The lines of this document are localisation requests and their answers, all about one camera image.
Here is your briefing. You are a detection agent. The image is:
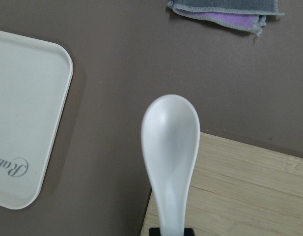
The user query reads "grey purple folded cloth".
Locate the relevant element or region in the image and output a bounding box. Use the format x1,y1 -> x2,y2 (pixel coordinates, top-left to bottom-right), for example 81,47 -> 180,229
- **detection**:
167,0 -> 283,36

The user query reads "wooden cutting board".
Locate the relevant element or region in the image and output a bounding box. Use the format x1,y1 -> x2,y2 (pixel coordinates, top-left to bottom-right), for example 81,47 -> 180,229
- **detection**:
141,132 -> 303,236

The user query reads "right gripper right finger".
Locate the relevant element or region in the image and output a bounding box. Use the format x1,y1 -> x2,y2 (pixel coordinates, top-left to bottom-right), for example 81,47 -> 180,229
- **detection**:
184,228 -> 193,236

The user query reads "cream rectangular tray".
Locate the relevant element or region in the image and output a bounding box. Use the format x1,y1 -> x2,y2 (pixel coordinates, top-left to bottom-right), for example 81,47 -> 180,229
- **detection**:
0,31 -> 73,209

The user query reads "white ceramic soup spoon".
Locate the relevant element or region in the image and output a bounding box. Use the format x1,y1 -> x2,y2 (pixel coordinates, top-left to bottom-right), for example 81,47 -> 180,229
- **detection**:
141,94 -> 200,236

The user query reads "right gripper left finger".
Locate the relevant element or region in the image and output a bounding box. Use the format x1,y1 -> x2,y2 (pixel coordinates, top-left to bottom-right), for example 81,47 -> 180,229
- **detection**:
149,228 -> 161,236

